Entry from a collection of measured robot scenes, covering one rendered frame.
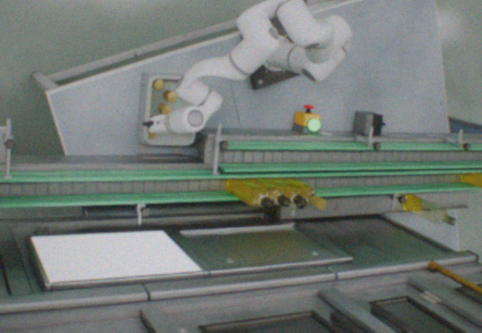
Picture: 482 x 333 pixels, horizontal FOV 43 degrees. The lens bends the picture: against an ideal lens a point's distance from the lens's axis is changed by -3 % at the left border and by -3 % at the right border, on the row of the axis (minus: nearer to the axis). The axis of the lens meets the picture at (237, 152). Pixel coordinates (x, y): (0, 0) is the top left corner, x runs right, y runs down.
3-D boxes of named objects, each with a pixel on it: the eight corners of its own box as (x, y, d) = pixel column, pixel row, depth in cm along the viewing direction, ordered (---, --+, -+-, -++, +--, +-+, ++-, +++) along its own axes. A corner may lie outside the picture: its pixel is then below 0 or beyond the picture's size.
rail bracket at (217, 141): (201, 169, 206) (217, 179, 195) (207, 118, 202) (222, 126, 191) (210, 169, 207) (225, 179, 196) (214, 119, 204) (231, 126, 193)
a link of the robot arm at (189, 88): (254, 61, 177) (207, 103, 189) (219, 34, 172) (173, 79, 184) (253, 79, 171) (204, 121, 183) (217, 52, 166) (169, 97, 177)
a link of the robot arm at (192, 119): (204, 77, 178) (230, 95, 182) (188, 83, 187) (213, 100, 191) (179, 122, 174) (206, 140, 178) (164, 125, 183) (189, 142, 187)
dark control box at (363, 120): (351, 130, 246) (364, 135, 239) (354, 110, 244) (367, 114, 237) (367, 131, 250) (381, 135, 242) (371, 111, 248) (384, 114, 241)
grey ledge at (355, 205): (267, 212, 233) (282, 221, 223) (269, 188, 231) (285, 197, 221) (451, 200, 276) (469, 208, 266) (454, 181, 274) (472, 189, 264)
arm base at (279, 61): (251, 37, 214) (274, 42, 201) (281, 21, 218) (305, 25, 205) (267, 77, 221) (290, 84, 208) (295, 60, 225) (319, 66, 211)
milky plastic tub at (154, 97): (136, 139, 207) (144, 144, 200) (141, 71, 203) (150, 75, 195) (184, 139, 215) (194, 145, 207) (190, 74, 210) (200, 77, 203)
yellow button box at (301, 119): (292, 129, 234) (302, 133, 227) (294, 109, 232) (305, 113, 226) (307, 129, 237) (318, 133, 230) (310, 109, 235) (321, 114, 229)
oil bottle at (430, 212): (401, 208, 250) (447, 230, 227) (403, 195, 249) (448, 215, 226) (412, 206, 253) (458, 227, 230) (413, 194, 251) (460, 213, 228)
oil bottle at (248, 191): (224, 189, 212) (253, 209, 193) (225, 173, 211) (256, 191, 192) (238, 189, 214) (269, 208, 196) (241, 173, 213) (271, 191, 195)
